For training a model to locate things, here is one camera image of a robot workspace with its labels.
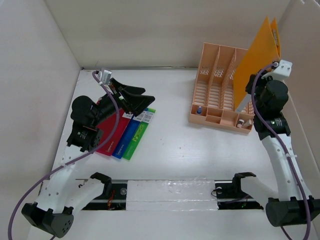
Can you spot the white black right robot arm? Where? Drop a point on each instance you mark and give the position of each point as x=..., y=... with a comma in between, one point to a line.
x=293, y=203

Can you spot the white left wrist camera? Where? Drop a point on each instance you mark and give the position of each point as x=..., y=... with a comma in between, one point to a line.
x=105, y=76

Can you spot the red folder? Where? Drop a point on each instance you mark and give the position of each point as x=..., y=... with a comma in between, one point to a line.
x=107, y=126

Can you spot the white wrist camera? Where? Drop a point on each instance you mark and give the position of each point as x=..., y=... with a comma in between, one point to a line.
x=105, y=76
x=280, y=72

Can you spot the green folder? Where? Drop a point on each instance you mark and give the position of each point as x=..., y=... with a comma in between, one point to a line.
x=146, y=119

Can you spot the staples box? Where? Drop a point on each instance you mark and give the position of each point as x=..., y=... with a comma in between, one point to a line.
x=248, y=123

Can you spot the peach plastic file organizer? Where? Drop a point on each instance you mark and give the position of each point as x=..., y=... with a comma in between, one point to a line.
x=214, y=91

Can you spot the blue folder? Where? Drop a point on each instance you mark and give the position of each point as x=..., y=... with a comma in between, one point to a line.
x=128, y=135

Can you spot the orange folder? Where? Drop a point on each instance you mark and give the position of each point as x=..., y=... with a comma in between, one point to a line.
x=265, y=49

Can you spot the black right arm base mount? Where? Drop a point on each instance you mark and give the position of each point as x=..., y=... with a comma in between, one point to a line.
x=230, y=196

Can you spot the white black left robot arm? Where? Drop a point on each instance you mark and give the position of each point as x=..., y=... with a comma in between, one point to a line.
x=54, y=209

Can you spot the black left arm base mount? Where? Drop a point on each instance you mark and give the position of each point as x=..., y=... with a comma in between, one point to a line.
x=113, y=197

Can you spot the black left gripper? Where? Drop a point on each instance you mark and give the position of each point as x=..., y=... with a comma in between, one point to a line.
x=135, y=103

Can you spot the blue cap glue bottle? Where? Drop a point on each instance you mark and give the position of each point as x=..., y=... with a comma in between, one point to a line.
x=199, y=110

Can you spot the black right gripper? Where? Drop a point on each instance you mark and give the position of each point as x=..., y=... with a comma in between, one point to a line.
x=259, y=79

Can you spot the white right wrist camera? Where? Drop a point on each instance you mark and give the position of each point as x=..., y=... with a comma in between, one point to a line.
x=280, y=72

